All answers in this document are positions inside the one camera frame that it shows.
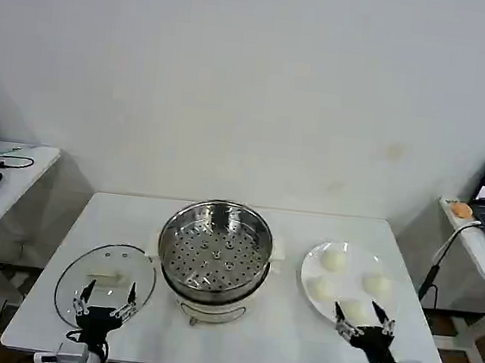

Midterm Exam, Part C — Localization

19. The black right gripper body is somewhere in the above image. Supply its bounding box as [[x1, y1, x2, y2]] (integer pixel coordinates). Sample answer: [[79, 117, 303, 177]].
[[347, 324, 401, 363]]

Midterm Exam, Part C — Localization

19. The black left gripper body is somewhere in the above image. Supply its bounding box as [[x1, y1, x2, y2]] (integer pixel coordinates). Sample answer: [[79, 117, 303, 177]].
[[72, 304, 123, 354]]

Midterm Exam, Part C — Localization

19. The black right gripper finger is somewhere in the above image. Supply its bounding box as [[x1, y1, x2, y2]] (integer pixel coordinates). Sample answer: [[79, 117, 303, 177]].
[[330, 301, 365, 341], [367, 300, 399, 340]]

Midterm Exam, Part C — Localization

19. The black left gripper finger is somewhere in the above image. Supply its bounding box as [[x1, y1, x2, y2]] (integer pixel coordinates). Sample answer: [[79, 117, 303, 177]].
[[109, 279, 142, 322], [71, 277, 98, 318]]

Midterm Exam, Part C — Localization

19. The white steamed bun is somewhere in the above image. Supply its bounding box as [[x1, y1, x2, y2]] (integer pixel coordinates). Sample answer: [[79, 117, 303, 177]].
[[305, 275, 338, 304], [360, 272, 393, 297], [338, 298, 374, 327], [318, 248, 348, 274]]

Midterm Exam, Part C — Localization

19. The round glass lid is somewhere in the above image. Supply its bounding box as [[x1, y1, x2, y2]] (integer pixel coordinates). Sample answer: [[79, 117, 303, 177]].
[[51, 238, 161, 336]]

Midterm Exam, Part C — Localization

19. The white round plate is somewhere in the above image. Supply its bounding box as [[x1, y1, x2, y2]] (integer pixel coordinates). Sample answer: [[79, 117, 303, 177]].
[[295, 238, 405, 335]]

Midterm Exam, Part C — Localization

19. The white electric cooker pot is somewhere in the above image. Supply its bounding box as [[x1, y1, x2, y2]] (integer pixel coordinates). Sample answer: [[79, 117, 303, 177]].
[[137, 222, 289, 336]]

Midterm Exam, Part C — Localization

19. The perforated steel steamer basket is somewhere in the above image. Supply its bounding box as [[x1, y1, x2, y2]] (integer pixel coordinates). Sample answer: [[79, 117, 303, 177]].
[[153, 194, 279, 304]]

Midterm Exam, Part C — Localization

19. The white side table with laptop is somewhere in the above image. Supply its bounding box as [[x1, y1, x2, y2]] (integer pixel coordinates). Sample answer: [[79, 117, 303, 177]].
[[422, 196, 485, 363]]

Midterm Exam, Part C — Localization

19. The white side table with mouse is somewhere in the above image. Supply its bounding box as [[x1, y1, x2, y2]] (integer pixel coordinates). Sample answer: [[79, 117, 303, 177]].
[[0, 141, 63, 335]]

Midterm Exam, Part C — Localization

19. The orange round object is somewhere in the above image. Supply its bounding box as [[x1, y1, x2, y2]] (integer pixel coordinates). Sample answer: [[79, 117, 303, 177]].
[[450, 202, 475, 220]]

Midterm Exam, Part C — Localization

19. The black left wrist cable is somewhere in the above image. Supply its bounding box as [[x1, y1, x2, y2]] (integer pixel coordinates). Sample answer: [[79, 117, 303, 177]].
[[61, 329, 111, 363]]

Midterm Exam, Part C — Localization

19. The thin black desk cable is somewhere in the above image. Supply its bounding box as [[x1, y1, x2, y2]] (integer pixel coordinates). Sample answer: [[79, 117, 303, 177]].
[[0, 153, 36, 174]]

